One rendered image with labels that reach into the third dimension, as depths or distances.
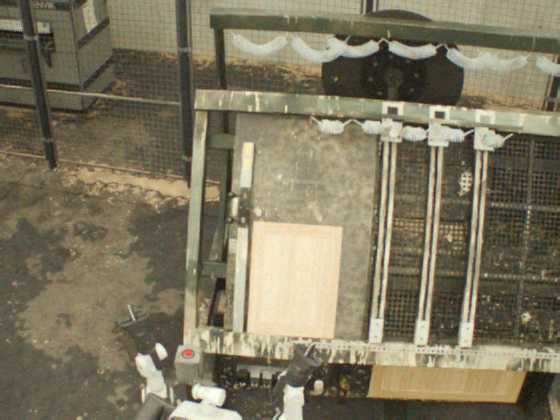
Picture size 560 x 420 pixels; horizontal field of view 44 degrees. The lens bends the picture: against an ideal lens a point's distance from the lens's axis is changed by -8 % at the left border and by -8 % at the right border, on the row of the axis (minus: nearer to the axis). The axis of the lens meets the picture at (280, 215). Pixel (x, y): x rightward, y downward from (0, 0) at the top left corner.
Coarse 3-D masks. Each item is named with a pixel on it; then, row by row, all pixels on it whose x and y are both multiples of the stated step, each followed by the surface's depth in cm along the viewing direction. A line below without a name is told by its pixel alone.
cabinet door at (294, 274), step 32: (256, 224) 368; (288, 224) 367; (256, 256) 369; (288, 256) 368; (320, 256) 367; (256, 288) 370; (288, 288) 369; (320, 288) 368; (256, 320) 371; (288, 320) 370; (320, 320) 369
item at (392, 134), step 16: (384, 112) 351; (400, 112) 351; (384, 128) 352; (400, 128) 351; (384, 144) 358; (384, 160) 356; (384, 176) 357; (384, 192) 357; (384, 208) 358; (384, 224) 359; (384, 240) 362; (384, 256) 361; (384, 272) 359; (384, 288) 360; (384, 304) 361
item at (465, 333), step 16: (480, 112) 348; (480, 128) 348; (480, 144) 349; (480, 160) 353; (480, 176) 357; (480, 192) 354; (480, 208) 355; (480, 224) 355; (480, 240) 355; (464, 288) 361; (464, 304) 358; (464, 320) 358; (464, 336) 358
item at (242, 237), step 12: (252, 144) 363; (252, 156) 365; (252, 168) 365; (240, 228) 366; (240, 240) 367; (240, 252) 367; (240, 264) 367; (240, 276) 368; (240, 288) 368; (240, 300) 368; (240, 312) 369; (240, 324) 369
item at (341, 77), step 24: (384, 48) 384; (456, 48) 379; (336, 72) 396; (360, 72) 395; (384, 72) 392; (408, 72) 391; (432, 72) 390; (456, 72) 388; (336, 96) 405; (360, 96) 404; (384, 96) 401; (408, 96) 400; (432, 96) 399; (456, 96) 397
